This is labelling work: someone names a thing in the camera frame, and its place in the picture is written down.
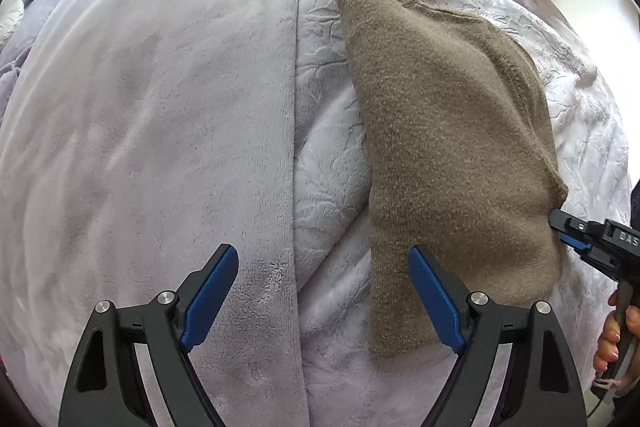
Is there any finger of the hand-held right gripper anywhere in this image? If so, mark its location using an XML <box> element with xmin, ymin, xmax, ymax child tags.
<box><xmin>580</xmin><ymin>245</ymin><xmax>623</xmax><ymax>282</ymax></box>
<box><xmin>547</xmin><ymin>207</ymin><xmax>607</xmax><ymax>253</ymax></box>

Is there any lavender embossed quilt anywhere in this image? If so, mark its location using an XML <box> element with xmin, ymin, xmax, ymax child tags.
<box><xmin>292</xmin><ymin>0</ymin><xmax>633</xmax><ymax>427</ymax></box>

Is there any white cloth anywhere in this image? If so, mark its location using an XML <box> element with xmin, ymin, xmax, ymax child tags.
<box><xmin>0</xmin><ymin>0</ymin><xmax>25</xmax><ymax>50</ymax></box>

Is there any brown knit sweater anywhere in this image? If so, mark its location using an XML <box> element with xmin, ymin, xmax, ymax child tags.
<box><xmin>331</xmin><ymin>0</ymin><xmax>570</xmax><ymax>357</ymax></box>

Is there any lavender smooth fleece blanket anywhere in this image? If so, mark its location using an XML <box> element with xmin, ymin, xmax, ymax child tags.
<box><xmin>0</xmin><ymin>0</ymin><xmax>311</xmax><ymax>427</ymax></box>

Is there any person's right hand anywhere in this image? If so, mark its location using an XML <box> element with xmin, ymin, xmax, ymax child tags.
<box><xmin>593</xmin><ymin>291</ymin><xmax>640</xmax><ymax>382</ymax></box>

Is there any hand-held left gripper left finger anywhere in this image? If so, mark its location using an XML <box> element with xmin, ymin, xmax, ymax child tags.
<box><xmin>58</xmin><ymin>243</ymin><xmax>240</xmax><ymax>427</ymax></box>

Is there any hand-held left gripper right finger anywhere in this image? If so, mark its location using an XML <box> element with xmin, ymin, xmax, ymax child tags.
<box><xmin>408</xmin><ymin>244</ymin><xmax>588</xmax><ymax>427</ymax></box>

